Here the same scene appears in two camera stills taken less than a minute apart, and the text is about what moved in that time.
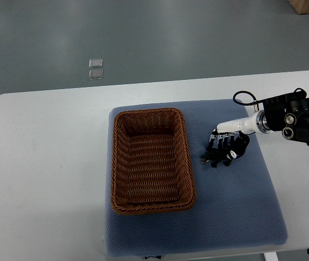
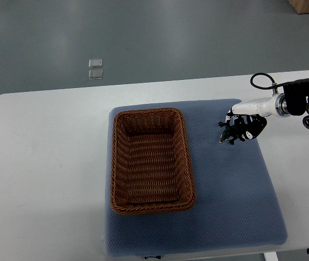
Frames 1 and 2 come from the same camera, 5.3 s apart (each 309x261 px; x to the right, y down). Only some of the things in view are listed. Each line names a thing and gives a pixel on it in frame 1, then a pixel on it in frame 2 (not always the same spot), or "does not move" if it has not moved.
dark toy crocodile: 214,155 -> 233,131
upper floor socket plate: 95,63 does not move
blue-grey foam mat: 235,206 does not move
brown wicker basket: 152,167 does not move
